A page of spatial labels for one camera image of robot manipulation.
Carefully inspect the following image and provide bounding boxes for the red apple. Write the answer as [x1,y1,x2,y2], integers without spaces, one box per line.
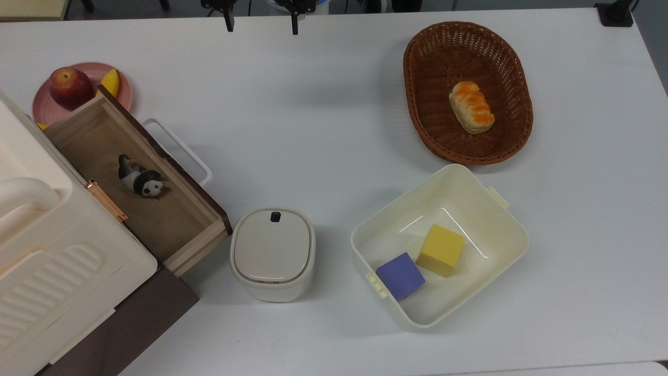
[49,67,97,111]

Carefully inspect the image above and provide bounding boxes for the light wooden desk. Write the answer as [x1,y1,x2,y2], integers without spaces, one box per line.
[0,0,71,22]

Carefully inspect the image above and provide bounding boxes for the yellow cube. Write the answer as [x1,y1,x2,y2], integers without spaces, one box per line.
[415,224,466,278]

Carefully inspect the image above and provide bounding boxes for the cream plastic tub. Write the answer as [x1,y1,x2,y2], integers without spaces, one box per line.
[350,163,530,330]

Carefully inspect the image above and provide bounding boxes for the black table clamp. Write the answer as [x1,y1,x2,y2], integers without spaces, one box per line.
[594,0,640,28]

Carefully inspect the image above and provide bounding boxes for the brown wicker basket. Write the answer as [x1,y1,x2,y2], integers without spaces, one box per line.
[402,21,534,166]

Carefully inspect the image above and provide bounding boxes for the dark brown cabinet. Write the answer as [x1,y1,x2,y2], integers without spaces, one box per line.
[35,265,200,376]

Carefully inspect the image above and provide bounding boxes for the pink plate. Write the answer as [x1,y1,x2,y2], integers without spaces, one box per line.
[32,62,134,127]

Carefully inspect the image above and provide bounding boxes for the purple cube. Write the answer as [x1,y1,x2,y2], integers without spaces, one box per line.
[376,252,426,302]

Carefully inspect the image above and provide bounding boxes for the yellow banana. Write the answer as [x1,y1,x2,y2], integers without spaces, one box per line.
[36,68,121,131]

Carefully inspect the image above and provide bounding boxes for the copper latch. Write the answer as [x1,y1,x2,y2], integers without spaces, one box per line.
[84,179,129,224]

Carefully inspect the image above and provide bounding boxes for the panda figurine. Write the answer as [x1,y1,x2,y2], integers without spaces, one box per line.
[117,154,169,198]

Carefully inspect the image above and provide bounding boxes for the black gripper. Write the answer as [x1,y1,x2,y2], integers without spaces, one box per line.
[201,0,318,36]

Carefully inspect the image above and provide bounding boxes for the bread loaf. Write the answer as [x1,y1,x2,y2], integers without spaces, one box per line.
[448,80,495,135]

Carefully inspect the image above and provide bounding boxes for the cream plastic storage box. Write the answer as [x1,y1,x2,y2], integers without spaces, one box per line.
[0,91,159,376]

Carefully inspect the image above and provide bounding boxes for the wooden drawer with white handle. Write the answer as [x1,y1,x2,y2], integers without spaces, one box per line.
[44,85,233,278]

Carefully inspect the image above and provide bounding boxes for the white lidded bin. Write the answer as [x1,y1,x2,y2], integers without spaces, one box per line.
[229,207,317,303]

